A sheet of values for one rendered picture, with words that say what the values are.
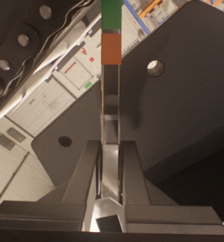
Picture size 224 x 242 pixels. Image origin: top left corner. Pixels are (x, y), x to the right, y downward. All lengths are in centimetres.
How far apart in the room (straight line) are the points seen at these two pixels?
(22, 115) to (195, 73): 1179
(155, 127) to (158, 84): 5
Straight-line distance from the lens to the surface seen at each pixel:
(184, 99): 20
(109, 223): 32
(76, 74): 973
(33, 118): 1169
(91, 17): 110
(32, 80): 89
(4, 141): 1295
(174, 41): 18
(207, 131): 24
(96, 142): 15
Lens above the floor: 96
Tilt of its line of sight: 21 degrees up
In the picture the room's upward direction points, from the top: 134 degrees clockwise
